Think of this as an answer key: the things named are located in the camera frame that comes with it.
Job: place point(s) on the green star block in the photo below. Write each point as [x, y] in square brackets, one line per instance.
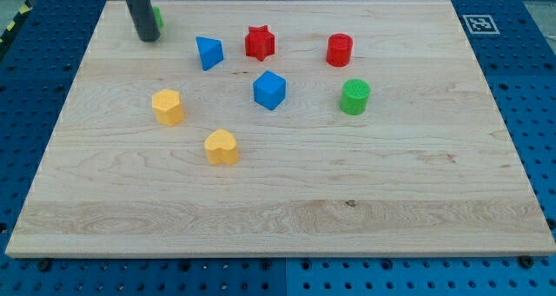
[158, 17]

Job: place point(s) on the wooden board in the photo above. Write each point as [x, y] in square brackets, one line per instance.
[428, 170]

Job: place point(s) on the red star block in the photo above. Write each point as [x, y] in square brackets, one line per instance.
[259, 42]

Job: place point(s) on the blue cube block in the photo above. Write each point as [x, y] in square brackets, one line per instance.
[269, 90]

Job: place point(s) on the yellow heart block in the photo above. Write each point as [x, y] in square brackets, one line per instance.
[221, 147]

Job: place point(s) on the green cylinder block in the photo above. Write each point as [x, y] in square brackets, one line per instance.
[354, 96]

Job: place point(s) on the blue triangular prism block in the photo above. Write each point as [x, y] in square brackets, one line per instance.
[210, 51]

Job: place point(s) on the red cylinder block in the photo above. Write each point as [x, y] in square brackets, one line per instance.
[339, 50]

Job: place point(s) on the yellow hexagon block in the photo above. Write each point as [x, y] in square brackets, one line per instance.
[167, 106]

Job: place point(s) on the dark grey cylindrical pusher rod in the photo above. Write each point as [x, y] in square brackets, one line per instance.
[144, 20]

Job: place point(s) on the white fiducial marker tag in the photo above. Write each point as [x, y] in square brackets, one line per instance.
[479, 24]

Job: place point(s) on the black yellow hazard tape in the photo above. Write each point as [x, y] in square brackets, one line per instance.
[16, 23]

